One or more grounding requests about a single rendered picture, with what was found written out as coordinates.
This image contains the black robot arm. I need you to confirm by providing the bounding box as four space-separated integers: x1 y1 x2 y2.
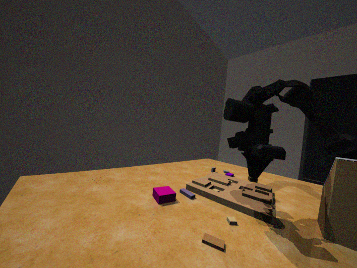
223 79 357 162

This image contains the magenta block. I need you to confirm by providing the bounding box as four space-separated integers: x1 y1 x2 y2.
152 186 176 204

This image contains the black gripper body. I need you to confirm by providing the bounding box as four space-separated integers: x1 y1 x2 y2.
238 124 286 160

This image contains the purple rectangular bar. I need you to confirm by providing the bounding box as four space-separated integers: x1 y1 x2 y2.
179 189 195 199

